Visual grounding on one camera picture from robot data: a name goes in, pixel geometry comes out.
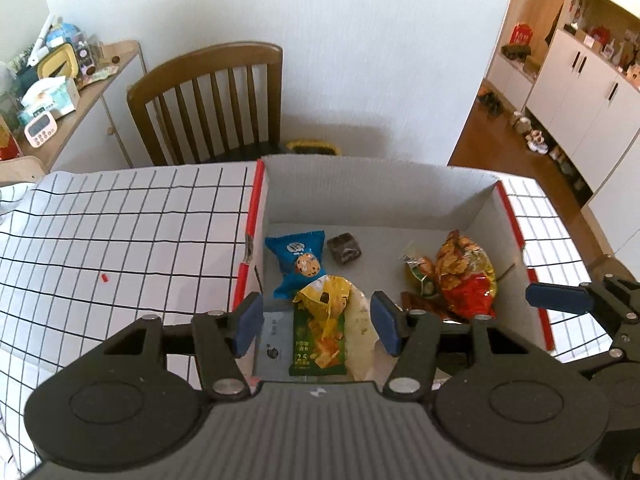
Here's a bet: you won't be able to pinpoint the pale yellow snack packet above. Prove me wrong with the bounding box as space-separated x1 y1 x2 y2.
344 292 378 382

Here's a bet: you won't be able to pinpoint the yellow black dustpan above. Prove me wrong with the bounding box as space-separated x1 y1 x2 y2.
285 139 342 156

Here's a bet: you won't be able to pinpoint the wooden chair behind table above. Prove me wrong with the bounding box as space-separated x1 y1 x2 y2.
127 41 284 166

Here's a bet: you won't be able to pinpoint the small dark brown candy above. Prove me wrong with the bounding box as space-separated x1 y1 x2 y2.
326 232 361 266

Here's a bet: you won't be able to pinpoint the white digital timer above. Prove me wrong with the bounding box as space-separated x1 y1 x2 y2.
24 110 58 148

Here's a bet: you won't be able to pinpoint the orange yellow chip bag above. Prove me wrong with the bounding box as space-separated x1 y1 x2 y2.
435 230 498 320

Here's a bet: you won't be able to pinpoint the white side cabinet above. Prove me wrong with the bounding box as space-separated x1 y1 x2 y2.
1 40 151 183

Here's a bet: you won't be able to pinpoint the red cardboard box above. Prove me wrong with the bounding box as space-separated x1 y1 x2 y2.
238 155 553 384

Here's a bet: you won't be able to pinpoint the tissue box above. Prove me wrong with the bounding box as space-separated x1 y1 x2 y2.
18 76 79 125

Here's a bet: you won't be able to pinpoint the green cracker packet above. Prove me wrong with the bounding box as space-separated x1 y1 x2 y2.
288 308 347 377

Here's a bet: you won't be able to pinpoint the brown foil snack bag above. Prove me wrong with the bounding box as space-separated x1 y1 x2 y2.
400 255 449 320

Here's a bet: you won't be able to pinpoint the white wall cabinets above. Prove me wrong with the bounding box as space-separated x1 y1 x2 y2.
485 0 639 255

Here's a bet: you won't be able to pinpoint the blue cookie packet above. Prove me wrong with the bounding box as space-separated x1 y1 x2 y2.
265 231 326 299

